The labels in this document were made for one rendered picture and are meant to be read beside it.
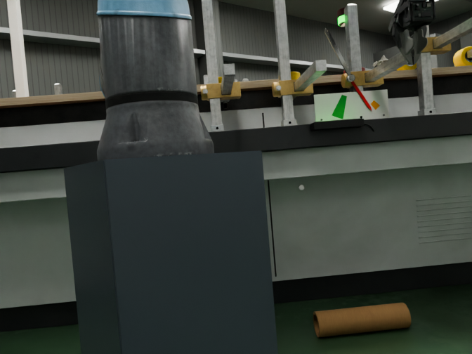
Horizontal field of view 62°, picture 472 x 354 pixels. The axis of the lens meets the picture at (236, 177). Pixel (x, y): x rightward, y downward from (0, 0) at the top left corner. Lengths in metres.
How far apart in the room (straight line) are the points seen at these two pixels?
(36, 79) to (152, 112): 5.16
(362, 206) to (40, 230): 1.28
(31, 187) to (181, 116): 0.96
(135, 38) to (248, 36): 6.73
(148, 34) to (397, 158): 1.09
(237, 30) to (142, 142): 6.68
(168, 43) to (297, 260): 1.19
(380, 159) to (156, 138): 1.04
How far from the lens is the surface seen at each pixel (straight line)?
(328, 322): 1.36
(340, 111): 1.42
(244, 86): 1.55
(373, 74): 1.41
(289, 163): 1.38
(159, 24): 0.64
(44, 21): 5.97
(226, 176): 0.58
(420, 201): 1.78
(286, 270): 1.64
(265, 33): 7.60
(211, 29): 1.42
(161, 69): 0.61
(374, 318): 1.41
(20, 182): 1.51
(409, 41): 1.19
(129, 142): 0.59
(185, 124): 0.60
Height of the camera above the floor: 0.58
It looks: 2 degrees down
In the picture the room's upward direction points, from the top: 5 degrees counter-clockwise
